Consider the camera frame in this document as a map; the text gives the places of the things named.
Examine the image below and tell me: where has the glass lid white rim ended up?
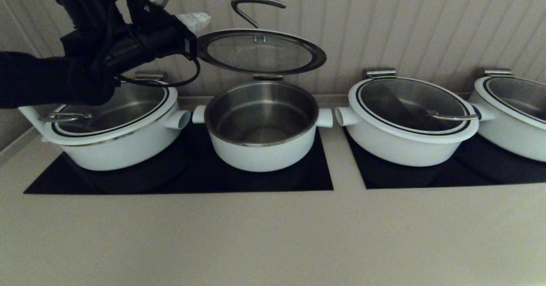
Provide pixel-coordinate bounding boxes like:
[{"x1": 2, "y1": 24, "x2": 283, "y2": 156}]
[{"x1": 197, "y1": 0, "x2": 327, "y2": 75}]

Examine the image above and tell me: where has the white cooking pot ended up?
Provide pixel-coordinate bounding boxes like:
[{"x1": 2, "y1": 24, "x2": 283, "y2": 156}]
[
  {"x1": 19, "y1": 106, "x2": 192, "y2": 171},
  {"x1": 468, "y1": 102, "x2": 546, "y2": 163},
  {"x1": 193, "y1": 81, "x2": 334, "y2": 173},
  {"x1": 335, "y1": 106, "x2": 472, "y2": 168}
]

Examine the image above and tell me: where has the far right white pot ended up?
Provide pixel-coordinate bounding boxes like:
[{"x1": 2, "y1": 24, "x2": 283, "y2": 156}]
[{"x1": 473, "y1": 76, "x2": 546, "y2": 131}]

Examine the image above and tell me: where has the black glass cooktop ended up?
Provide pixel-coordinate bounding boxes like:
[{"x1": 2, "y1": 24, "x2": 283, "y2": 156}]
[
  {"x1": 24, "y1": 122, "x2": 334, "y2": 194},
  {"x1": 343, "y1": 128, "x2": 546, "y2": 190}
]

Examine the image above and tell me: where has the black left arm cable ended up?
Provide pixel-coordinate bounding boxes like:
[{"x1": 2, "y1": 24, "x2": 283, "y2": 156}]
[{"x1": 114, "y1": 0, "x2": 201, "y2": 88}]

